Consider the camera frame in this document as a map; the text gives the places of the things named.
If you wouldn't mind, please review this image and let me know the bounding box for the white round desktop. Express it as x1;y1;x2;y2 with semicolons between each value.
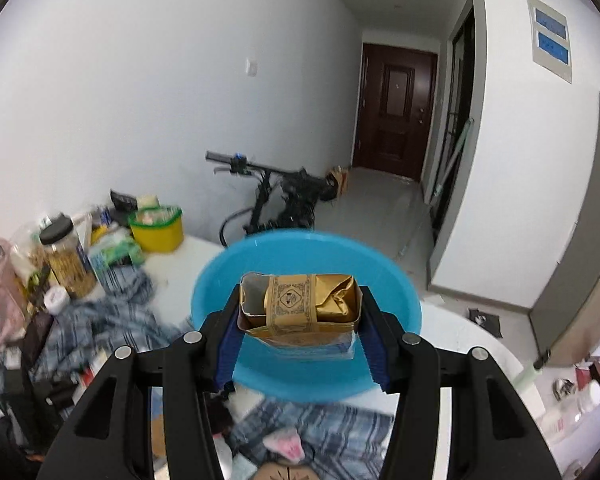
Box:
145;232;588;480

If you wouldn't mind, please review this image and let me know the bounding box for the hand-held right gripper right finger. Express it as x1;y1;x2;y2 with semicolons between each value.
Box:
357;285;563;480

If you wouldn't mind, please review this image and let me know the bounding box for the clear jar black lid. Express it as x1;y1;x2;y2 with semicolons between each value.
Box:
39;215;98;298

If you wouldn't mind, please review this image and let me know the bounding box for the dark glass door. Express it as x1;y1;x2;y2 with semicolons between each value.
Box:
430;5;476;246

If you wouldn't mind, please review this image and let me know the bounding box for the maroon box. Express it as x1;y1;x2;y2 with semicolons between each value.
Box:
575;357;600;386

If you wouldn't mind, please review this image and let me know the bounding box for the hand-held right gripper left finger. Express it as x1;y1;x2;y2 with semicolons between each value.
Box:
36;282;243;480

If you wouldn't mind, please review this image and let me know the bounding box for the green packet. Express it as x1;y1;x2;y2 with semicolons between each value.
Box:
87;232;146;273

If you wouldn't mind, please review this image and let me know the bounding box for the yellow green container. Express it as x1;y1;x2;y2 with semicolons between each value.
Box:
128;205;185;253

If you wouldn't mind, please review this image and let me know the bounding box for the blue white wall panel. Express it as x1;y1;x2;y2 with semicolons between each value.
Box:
526;0;573;83

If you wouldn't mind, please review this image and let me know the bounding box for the pink pouch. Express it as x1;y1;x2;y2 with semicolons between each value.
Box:
0;232;28;356

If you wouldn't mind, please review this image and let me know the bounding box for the blue plastic basin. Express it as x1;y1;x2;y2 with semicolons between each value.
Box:
190;230;423;404

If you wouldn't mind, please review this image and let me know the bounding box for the small white jar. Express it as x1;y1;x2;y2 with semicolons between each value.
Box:
44;287;72;313

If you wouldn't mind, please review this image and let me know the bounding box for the grey refrigerator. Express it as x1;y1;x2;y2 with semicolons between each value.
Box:
527;89;600;368

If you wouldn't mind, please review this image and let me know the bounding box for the black plastic bag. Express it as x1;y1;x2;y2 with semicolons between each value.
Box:
110;189;138;211

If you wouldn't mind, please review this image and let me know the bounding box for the gold blue cigarette pack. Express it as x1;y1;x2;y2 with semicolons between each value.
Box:
237;272;363;361

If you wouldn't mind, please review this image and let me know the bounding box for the black floor mat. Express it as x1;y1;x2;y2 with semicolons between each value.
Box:
467;308;503;337

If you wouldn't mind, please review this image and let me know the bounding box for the clear plastic bottle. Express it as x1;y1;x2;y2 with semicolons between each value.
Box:
540;380;600;441

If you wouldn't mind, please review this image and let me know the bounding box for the black bicycle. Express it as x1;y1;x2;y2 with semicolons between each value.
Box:
205;150;338;248

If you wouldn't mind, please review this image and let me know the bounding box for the blue plaid shirt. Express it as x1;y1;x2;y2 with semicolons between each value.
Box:
0;265;396;480

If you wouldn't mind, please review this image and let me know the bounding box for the white pump bottle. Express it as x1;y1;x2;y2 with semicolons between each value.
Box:
512;347;553;393

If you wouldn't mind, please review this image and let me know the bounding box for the mop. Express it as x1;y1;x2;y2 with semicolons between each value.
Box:
425;117;476;206

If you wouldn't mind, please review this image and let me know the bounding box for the pink white packet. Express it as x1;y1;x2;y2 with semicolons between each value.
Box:
262;427;306;461

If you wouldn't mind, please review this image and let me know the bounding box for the dark brown door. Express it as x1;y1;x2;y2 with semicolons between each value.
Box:
352;42;438;181

